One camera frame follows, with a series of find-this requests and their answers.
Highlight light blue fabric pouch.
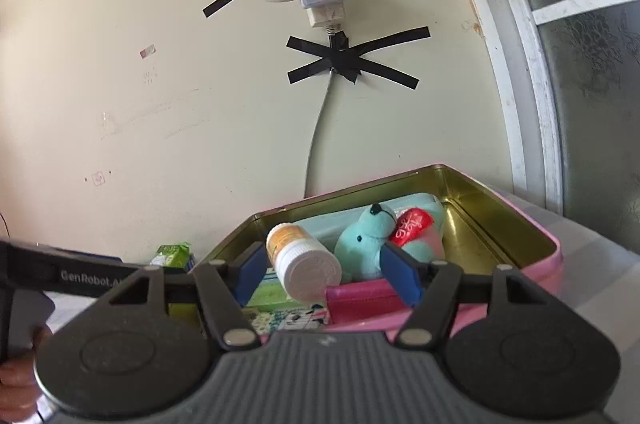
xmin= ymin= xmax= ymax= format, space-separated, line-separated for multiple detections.
xmin=292 ymin=191 xmax=446 ymax=255

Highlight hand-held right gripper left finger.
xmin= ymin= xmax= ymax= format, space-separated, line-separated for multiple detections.
xmin=107 ymin=241 xmax=271 ymax=350

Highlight black tape cross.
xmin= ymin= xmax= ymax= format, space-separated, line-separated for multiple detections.
xmin=286 ymin=26 xmax=432 ymax=91

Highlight white framed frosted window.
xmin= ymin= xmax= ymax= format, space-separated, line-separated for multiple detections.
xmin=440 ymin=0 xmax=640 ymax=255

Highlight teal plush toy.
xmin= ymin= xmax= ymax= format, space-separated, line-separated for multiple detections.
xmin=334 ymin=203 xmax=448 ymax=282

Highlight pink biscuit tin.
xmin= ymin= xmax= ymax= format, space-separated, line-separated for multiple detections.
xmin=192 ymin=163 xmax=565 ymax=340

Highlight white pill bottle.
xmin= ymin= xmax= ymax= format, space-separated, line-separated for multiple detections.
xmin=265 ymin=223 xmax=343 ymax=303

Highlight person's left hand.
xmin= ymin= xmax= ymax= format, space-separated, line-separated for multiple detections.
xmin=0 ymin=326 xmax=53 ymax=412

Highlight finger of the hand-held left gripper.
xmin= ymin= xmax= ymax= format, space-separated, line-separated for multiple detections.
xmin=164 ymin=275 xmax=202 ymax=305

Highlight magenta wallet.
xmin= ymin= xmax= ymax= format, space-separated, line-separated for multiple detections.
xmin=325 ymin=277 xmax=416 ymax=332

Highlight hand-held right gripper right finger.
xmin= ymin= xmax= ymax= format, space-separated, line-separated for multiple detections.
xmin=379 ymin=243 xmax=543 ymax=349

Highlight green white flat packet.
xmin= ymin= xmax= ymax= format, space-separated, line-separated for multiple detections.
xmin=245 ymin=274 xmax=306 ymax=312

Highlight white power cable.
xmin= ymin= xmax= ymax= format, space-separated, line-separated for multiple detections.
xmin=302 ymin=72 xmax=333 ymax=200

